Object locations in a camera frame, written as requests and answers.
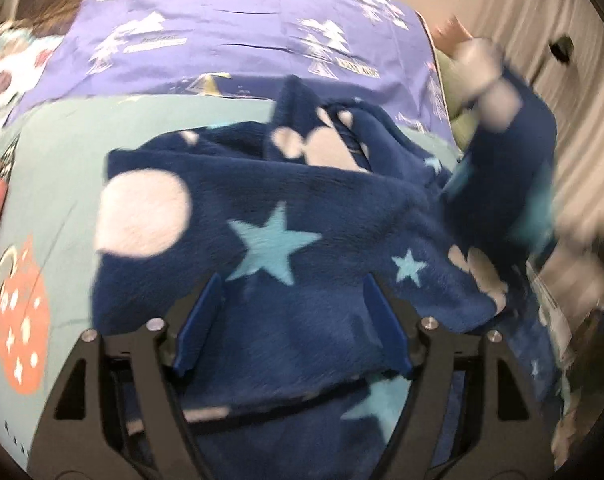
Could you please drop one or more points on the white teal printed cloth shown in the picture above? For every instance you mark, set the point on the white teal printed cloth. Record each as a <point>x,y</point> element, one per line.
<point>12,75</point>

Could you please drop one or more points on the white curtain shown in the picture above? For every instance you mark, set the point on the white curtain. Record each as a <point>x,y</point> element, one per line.
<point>581,110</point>

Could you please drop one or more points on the purple printed bed sheet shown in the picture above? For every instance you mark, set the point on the purple printed bed sheet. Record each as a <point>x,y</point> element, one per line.
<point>232,25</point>

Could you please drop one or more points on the teal printed blanket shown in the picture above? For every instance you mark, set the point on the teal printed blanket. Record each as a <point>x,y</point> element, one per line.
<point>62,160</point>

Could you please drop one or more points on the navy star fleece garment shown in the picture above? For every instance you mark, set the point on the navy star fleece garment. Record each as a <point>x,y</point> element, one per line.
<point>302,200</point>

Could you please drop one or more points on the small black object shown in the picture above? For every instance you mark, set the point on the small black object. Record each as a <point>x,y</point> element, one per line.
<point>561,50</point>

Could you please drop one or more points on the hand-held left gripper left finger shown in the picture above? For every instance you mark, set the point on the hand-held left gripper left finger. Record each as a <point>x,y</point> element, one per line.
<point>202,325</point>

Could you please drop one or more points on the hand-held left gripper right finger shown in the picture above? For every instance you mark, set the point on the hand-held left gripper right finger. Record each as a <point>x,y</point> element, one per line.
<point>386,332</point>

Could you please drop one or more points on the green pillow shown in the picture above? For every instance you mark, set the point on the green pillow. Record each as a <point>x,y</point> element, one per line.
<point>449,82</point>

